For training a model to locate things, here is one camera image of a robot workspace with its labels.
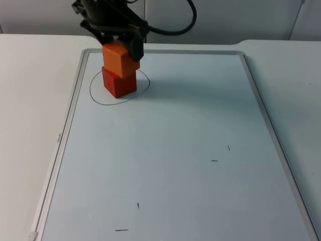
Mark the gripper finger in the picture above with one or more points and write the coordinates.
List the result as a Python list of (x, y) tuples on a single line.
[(136, 47), (104, 39)]

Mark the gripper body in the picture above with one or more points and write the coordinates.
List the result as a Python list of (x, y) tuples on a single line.
[(118, 28)]

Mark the orange cube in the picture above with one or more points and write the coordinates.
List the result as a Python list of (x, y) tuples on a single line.
[(114, 60)]

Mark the red cube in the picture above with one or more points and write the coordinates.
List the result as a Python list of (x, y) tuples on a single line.
[(118, 84)]

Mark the grey-framed whiteboard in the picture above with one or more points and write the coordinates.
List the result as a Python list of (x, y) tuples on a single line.
[(175, 150)]

